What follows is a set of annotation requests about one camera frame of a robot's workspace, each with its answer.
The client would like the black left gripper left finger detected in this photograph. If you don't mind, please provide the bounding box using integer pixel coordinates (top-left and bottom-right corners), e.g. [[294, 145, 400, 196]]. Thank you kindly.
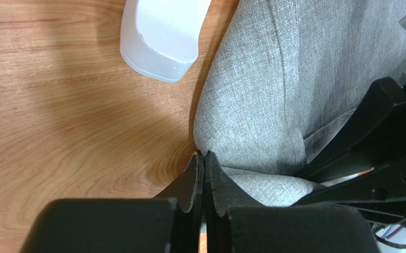
[[21, 152, 204, 252]]

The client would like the grey cloth napkin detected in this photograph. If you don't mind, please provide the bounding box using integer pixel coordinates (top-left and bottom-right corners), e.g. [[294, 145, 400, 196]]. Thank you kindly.
[[193, 1, 406, 207]]

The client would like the white clothes rack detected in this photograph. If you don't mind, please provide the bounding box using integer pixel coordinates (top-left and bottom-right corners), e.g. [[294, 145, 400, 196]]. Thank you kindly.
[[120, 0, 211, 83]]

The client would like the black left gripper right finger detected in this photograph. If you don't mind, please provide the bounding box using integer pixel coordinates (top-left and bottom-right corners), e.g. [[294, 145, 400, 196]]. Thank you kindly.
[[204, 152, 379, 252]]

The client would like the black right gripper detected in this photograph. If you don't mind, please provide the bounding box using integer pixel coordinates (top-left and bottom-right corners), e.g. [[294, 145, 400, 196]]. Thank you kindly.
[[296, 77, 406, 225]]

